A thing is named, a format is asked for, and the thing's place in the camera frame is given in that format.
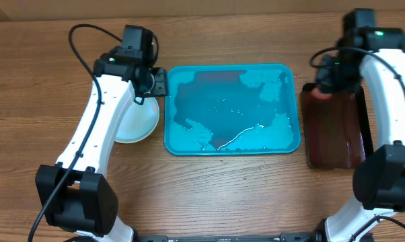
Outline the light blue plate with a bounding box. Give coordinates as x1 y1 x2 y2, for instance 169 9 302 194
115 97 160 143

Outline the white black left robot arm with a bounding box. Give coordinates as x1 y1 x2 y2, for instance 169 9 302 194
35 25 168 241

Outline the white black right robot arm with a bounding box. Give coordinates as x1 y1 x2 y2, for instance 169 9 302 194
309 9 405 241

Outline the black tray with water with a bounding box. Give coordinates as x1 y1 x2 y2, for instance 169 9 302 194
300 83 374 169

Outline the teal plastic tray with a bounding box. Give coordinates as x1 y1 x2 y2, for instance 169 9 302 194
164 64 301 156

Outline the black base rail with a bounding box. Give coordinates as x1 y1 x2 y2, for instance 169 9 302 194
131 232 327 242

